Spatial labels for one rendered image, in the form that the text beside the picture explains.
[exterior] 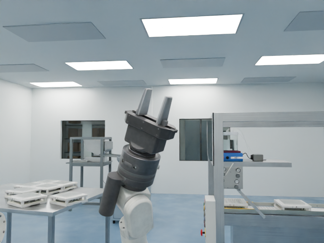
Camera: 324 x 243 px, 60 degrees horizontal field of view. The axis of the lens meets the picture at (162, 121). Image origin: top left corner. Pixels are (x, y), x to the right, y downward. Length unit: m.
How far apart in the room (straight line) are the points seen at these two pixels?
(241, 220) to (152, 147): 2.10
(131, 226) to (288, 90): 7.49
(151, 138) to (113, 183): 0.13
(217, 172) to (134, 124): 1.29
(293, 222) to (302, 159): 5.36
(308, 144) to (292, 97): 1.26
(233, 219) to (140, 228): 1.99
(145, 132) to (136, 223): 0.21
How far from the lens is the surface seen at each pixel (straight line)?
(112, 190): 0.63
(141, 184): 0.63
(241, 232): 2.72
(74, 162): 6.06
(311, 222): 2.78
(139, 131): 0.60
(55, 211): 2.59
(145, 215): 0.67
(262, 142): 7.72
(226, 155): 2.55
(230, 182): 2.53
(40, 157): 8.70
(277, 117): 1.91
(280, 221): 2.70
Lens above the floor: 1.48
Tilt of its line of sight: 3 degrees up
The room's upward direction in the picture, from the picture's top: straight up
